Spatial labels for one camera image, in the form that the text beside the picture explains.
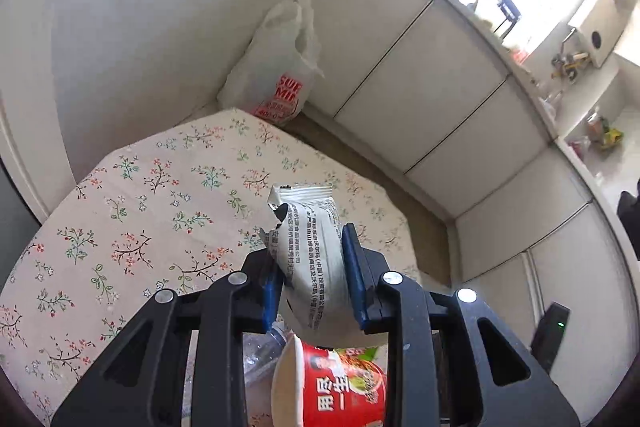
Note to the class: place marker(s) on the white wall box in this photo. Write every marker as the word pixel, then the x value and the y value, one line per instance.
pixel 599 24

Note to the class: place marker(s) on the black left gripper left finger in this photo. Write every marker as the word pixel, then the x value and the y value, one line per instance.
pixel 139 377

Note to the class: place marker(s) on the white printed snack wrapper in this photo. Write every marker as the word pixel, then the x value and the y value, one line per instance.
pixel 306 244

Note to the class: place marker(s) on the green yellow snack bag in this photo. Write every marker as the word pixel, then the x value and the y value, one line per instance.
pixel 601 133

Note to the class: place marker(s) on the black router box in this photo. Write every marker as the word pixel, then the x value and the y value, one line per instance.
pixel 549 334

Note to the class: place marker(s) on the red instant noodle cup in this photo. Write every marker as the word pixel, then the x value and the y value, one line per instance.
pixel 318 387

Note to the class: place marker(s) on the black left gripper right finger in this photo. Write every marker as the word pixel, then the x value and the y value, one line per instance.
pixel 448 360

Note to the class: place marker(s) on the white plastic shopping bag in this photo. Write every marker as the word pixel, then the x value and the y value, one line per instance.
pixel 274 77

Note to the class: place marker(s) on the clear plastic bottle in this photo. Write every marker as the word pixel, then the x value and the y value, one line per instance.
pixel 261 354

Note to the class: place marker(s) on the white kitchen cabinets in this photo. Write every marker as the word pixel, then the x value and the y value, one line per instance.
pixel 421 90

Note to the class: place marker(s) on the floral tablecloth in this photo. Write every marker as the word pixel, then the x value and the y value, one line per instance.
pixel 177 210

